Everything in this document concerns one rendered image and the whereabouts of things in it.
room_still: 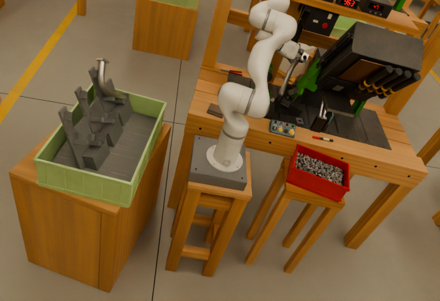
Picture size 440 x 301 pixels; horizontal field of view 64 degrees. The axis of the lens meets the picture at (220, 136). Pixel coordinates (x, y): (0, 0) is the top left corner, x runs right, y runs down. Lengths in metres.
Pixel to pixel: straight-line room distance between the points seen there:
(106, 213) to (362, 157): 1.47
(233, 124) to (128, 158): 0.55
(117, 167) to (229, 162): 0.53
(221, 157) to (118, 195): 0.51
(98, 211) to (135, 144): 0.39
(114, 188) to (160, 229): 1.03
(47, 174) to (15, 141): 1.48
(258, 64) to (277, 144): 0.70
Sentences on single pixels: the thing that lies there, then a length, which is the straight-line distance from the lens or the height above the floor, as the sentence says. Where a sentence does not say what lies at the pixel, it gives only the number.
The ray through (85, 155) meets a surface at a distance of 1.70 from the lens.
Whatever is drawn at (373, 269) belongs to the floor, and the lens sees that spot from 3.04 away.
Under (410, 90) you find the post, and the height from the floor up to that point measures 1.10.
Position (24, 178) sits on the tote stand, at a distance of 1.81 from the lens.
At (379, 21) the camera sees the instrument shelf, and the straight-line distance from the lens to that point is 2.36.
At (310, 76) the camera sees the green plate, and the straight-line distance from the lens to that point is 2.17.
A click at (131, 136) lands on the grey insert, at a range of 1.90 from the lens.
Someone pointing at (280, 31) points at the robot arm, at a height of 1.54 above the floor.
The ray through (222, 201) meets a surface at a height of 0.75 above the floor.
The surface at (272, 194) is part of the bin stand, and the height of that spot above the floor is 0.53.
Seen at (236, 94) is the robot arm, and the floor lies 1.32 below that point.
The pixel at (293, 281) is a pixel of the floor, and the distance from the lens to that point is 2.64.
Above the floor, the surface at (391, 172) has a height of 0.84.
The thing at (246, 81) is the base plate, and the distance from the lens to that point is 2.46.
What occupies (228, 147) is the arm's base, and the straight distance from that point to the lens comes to 1.67.
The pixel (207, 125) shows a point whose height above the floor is 0.85.
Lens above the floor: 2.14
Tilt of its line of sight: 40 degrees down
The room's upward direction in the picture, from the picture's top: 18 degrees clockwise
